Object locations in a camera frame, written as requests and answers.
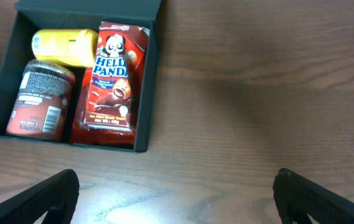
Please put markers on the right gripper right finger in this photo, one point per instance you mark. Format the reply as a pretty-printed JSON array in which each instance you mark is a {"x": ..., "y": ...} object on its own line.
[{"x": 300, "y": 200}]

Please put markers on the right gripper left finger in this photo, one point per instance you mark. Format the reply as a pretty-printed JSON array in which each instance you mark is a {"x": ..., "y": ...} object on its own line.
[{"x": 54, "y": 198}]

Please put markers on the red Hacks candy bag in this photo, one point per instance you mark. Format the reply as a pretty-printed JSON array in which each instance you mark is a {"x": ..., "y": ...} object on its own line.
[{"x": 90, "y": 136}]

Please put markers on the red Pringles can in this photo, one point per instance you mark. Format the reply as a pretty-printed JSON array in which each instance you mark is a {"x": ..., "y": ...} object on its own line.
[{"x": 42, "y": 102}]

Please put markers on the red Hello Panda box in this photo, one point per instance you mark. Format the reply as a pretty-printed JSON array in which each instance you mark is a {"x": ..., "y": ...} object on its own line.
[{"x": 116, "y": 77}]

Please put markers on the yellow round container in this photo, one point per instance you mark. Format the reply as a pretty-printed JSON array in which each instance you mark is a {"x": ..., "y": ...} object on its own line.
[{"x": 70, "y": 47}]

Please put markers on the black gift box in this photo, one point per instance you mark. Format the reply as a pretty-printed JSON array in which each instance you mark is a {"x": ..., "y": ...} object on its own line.
[{"x": 81, "y": 72}]

